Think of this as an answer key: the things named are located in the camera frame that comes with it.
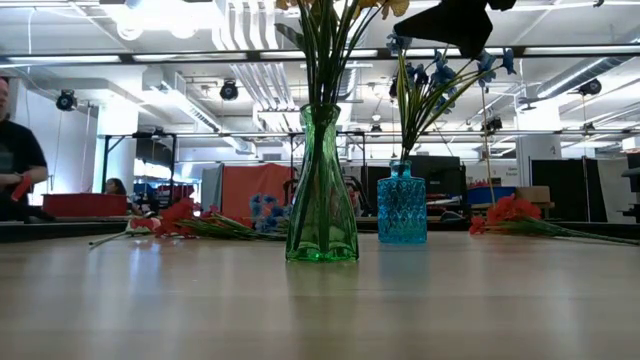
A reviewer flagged blue artificial flower bunch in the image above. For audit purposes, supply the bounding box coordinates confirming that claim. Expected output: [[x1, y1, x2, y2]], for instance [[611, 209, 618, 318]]
[[248, 192, 292, 235], [387, 30, 518, 164]]

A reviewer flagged red artificial flower bunch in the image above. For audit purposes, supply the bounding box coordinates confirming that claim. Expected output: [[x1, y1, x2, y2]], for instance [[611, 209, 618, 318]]
[[149, 197, 289, 242], [467, 193, 640, 247]]

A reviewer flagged pink artificial tulip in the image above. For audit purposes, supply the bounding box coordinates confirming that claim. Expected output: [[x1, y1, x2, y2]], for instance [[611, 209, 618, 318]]
[[88, 216, 162, 250]]

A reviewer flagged blue glass vase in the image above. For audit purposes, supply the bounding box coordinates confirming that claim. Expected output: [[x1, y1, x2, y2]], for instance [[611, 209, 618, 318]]
[[376, 159, 429, 246]]

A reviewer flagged green glass vase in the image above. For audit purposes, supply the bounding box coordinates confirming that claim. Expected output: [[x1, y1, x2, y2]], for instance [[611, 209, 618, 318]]
[[285, 102, 360, 264]]

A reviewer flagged black monitor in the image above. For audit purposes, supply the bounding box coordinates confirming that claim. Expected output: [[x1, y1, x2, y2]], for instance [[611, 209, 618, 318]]
[[407, 155, 462, 197]]

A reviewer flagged blue bin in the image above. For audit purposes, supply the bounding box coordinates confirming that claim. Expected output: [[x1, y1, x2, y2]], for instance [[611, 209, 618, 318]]
[[466, 185, 517, 206]]

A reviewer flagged cardboard box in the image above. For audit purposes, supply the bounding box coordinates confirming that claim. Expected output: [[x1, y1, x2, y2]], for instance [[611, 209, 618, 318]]
[[514, 185, 555, 210]]

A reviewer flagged black partition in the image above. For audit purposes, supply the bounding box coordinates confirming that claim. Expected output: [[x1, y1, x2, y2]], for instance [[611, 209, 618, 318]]
[[530, 158, 609, 223]]

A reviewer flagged black overhead crossbar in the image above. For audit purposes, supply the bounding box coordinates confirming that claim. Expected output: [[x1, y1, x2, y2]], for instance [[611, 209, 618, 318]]
[[0, 44, 640, 66]]

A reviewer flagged orange partition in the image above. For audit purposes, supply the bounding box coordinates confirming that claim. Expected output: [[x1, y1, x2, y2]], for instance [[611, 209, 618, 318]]
[[220, 163, 295, 220]]

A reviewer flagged person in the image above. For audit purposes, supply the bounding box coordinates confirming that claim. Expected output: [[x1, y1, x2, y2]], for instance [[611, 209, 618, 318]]
[[103, 177, 129, 197], [0, 77, 50, 225]]

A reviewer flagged red bin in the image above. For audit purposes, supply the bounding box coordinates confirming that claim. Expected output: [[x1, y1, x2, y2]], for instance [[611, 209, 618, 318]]
[[41, 192, 129, 218]]

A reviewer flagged red hand-held object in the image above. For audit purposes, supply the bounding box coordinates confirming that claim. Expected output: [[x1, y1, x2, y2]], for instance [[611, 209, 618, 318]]
[[10, 173, 33, 203]]

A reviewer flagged black ceiling cable reel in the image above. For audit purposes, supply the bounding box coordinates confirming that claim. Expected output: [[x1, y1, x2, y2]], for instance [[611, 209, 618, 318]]
[[55, 88, 79, 113], [578, 78, 603, 97], [219, 79, 240, 102]]

